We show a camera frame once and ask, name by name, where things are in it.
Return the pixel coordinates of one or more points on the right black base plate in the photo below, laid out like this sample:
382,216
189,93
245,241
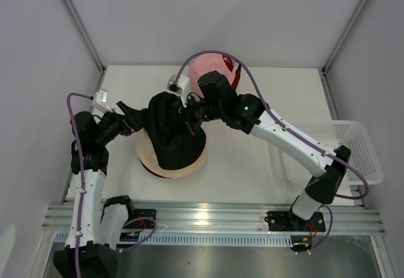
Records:
286,221

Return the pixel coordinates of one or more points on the black hat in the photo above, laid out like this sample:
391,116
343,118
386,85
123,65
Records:
151,172

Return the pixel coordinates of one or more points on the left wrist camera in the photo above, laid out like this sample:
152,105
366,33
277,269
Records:
99,101

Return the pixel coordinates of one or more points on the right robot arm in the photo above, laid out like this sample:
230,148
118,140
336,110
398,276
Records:
248,114

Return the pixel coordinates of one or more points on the aluminium mounting rail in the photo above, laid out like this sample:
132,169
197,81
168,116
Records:
248,218

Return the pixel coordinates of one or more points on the light pink hat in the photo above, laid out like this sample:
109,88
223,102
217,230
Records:
204,64

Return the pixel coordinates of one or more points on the white slotted cable duct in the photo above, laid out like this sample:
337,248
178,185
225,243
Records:
189,239

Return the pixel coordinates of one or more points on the red baseball cap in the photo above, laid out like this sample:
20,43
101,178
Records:
230,73

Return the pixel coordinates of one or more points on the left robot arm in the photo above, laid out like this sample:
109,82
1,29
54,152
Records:
91,246

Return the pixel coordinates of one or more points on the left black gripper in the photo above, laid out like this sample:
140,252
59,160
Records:
130,122

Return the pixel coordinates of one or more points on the white plastic basket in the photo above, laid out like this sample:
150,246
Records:
334,133

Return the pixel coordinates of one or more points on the beige bucket hat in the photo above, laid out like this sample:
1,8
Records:
146,155

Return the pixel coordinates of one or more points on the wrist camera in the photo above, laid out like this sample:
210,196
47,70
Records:
99,101
180,86

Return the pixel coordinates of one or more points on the frame post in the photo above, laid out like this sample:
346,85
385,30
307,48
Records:
83,34
348,30

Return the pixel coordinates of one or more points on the right frame post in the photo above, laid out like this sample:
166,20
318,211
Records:
348,30

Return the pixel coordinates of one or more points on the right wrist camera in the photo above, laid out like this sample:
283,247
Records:
180,86

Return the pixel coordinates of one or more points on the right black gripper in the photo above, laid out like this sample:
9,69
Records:
184,115

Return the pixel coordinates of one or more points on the left frame post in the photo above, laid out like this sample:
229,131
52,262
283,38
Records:
83,34

